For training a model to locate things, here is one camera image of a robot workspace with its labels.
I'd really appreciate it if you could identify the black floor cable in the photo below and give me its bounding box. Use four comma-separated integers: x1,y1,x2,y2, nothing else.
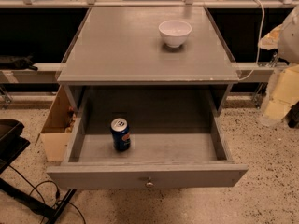
8,165,87,224

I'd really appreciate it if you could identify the grey metal rail frame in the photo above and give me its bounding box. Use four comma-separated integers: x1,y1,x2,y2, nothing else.
1,0,285,105

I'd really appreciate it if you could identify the open grey top drawer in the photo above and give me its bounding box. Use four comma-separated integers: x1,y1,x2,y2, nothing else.
47,88,248,189

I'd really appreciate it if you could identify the metal drawer knob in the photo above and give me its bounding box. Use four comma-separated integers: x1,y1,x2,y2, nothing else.
145,177,154,188

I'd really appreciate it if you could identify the blue pepsi can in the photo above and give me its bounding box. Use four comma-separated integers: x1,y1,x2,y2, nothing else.
110,118,131,151

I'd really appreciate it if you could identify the cardboard box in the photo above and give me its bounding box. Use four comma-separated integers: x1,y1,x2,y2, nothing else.
40,86,76,161

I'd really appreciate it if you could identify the grey cabinet with counter top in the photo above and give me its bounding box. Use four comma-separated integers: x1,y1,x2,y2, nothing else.
58,6,238,86

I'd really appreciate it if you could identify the white bowl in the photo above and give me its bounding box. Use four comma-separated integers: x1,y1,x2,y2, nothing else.
158,20,192,48

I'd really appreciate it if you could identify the black cloth on rail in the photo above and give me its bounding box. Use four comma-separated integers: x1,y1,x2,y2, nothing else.
0,55,37,71

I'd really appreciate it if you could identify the white cable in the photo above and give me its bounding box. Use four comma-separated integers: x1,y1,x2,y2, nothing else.
238,0,266,82

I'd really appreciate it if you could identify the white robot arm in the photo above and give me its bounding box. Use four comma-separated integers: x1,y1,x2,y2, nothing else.
258,6,299,126

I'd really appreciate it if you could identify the black chair base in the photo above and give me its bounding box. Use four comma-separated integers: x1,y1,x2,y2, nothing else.
0,119,76,224

